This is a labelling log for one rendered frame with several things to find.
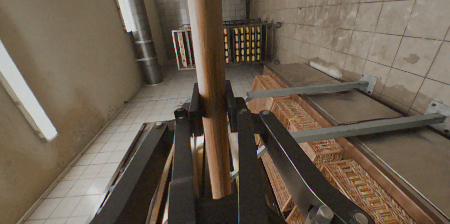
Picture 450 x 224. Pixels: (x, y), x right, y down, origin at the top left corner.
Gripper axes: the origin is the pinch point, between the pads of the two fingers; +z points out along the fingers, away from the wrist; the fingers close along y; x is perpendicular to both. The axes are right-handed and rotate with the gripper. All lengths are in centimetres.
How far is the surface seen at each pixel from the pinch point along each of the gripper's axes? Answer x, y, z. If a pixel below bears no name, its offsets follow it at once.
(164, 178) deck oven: -103, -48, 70
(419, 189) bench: -48, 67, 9
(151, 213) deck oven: -103, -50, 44
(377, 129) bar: -44, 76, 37
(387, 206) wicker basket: -53, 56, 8
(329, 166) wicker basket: -52, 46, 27
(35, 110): -43, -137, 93
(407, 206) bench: -50, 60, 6
